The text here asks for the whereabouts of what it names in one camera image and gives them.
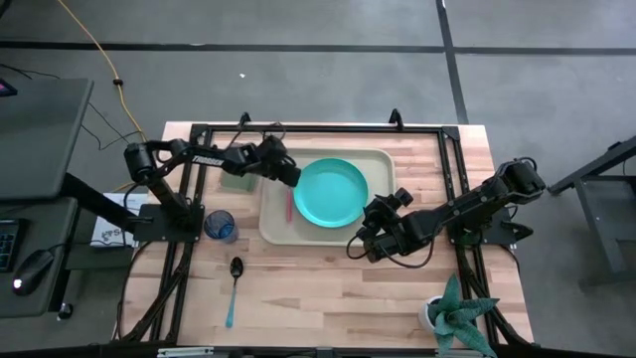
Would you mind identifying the beige plastic tray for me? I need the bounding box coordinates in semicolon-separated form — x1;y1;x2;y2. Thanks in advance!
257;147;398;248

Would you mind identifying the white plant pot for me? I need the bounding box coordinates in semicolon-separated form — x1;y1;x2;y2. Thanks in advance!
417;295;443;332

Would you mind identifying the white printed box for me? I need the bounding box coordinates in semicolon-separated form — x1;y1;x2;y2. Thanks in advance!
90;192;150;249

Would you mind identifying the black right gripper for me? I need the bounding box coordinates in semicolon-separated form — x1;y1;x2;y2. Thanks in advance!
364;187;423;264

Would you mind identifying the green square container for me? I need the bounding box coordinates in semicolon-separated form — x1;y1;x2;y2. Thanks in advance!
220;168;259;194

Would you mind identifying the teal round plate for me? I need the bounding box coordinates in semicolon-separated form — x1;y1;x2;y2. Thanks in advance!
292;157;370;229

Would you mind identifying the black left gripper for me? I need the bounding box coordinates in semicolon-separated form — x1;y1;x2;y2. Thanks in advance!
237;134;303;189

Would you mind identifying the black keyboard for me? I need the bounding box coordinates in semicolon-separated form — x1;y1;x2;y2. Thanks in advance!
0;218;21;273

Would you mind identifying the yellow cable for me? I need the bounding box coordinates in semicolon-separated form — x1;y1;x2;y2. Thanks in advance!
57;0;148;143

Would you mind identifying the blue faceted plastic cup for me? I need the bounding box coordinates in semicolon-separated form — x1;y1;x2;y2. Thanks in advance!
203;209;239;245

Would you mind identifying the black desk support beam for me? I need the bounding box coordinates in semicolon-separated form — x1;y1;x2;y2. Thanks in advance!
62;171;139;234

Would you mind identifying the grey desk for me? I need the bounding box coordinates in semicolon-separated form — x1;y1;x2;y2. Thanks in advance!
0;77;95;319

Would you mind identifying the black computer mouse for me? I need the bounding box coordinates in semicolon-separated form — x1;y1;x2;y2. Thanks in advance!
12;249;55;297

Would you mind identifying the dark metal side table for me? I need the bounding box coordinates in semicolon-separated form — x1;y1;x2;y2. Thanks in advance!
546;134;636;289

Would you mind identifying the green succulent plant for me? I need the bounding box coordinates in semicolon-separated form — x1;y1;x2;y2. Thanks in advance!
427;273;501;358

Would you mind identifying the black spoon teal handle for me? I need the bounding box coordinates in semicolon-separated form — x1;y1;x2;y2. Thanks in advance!
225;256;244;329

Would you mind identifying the silver metal bracket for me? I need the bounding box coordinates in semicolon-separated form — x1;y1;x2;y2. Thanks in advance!
157;346;215;358

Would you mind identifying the black aluminium rig frame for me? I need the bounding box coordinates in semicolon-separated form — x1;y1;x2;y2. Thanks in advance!
111;109;536;349

